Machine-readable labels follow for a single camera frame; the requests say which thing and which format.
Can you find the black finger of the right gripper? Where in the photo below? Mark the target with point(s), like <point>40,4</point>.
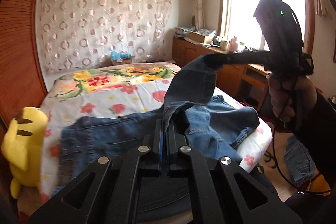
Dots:
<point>236,59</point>

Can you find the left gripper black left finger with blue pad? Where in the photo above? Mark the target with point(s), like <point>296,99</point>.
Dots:
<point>108,190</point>

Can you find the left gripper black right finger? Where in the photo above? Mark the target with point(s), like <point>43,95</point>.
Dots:
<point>220,190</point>

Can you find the blue denim jeans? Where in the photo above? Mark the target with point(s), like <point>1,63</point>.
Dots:
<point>208,123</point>

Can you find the right hand holding handle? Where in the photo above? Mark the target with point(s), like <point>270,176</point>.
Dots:
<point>287,96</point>

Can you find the pink bottle on cabinet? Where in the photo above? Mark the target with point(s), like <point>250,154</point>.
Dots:
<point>233,45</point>

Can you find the cardboard box on cabinet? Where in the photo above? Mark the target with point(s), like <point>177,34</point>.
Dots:
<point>200,38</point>

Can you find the wooden low cabinet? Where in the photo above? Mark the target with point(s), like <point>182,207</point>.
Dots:
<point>246,83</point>

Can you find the person blue jeans leg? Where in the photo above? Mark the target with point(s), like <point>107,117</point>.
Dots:
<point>299,163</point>

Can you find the yellow Pikachu plush toy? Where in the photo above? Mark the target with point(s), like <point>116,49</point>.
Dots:
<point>21,147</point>

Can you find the box with blue bag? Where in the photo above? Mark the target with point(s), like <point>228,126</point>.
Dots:
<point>119,58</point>

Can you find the floral pink blanket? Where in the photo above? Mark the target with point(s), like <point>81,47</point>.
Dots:
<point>124,77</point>

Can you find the wooden louvered wardrobe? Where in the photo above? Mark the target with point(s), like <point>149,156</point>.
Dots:
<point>22,82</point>

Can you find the circle pattern sheer curtain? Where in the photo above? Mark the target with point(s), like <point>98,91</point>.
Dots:
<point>81,34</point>

